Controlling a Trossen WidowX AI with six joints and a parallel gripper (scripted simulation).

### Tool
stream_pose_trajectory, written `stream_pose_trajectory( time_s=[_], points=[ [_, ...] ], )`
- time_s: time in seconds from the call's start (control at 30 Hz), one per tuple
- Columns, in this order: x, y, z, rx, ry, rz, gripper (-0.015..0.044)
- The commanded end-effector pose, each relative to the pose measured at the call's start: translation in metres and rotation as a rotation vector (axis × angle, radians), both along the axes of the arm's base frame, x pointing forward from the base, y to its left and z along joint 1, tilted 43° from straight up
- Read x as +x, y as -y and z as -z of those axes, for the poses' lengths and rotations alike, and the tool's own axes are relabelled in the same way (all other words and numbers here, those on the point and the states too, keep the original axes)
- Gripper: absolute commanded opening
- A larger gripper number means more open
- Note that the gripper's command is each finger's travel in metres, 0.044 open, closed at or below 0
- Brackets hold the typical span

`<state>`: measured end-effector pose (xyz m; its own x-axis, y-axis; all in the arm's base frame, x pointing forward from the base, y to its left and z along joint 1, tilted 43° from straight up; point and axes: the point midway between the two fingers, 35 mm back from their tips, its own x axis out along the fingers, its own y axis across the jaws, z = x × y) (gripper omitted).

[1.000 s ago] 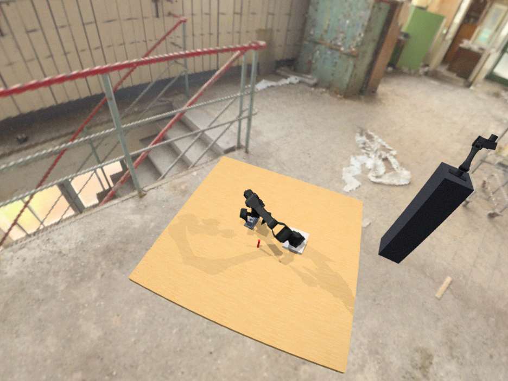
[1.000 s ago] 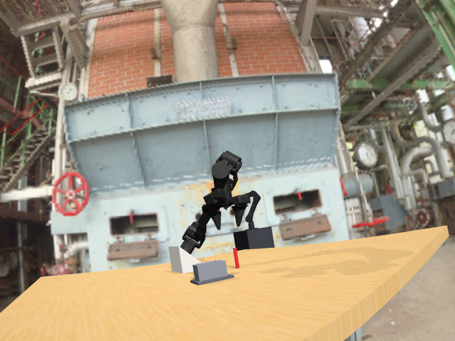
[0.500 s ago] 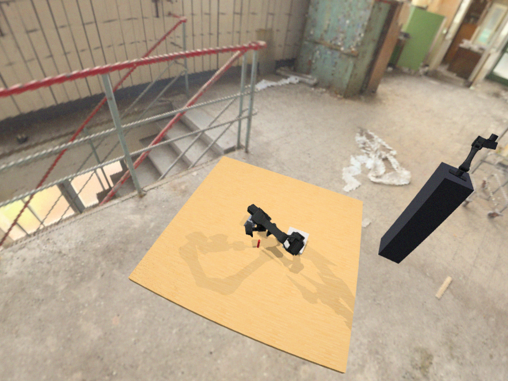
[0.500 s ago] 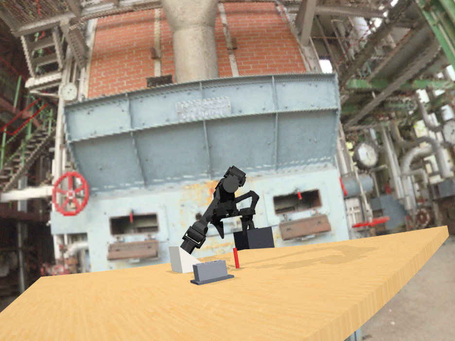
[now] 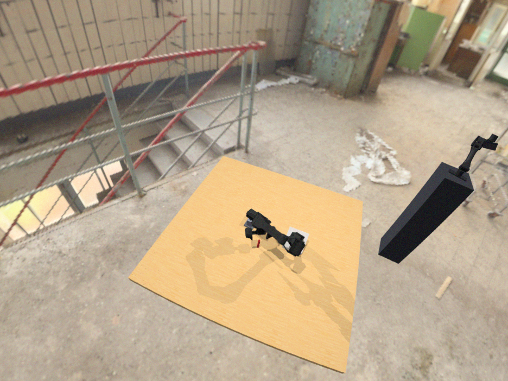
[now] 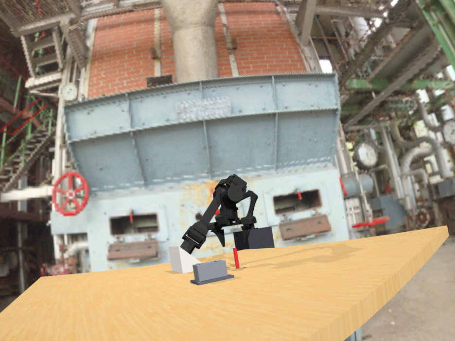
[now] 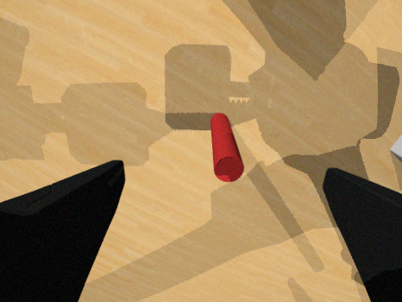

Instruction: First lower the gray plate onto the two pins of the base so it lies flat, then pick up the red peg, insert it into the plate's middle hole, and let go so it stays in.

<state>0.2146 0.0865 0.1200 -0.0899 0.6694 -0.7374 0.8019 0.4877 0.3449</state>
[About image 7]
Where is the red peg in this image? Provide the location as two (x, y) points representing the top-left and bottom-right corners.
(210, 113), (245, 182)

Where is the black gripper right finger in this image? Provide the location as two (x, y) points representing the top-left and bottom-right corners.
(323, 168), (402, 302)

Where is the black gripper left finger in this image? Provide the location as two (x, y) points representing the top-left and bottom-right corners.
(0, 160), (125, 302)

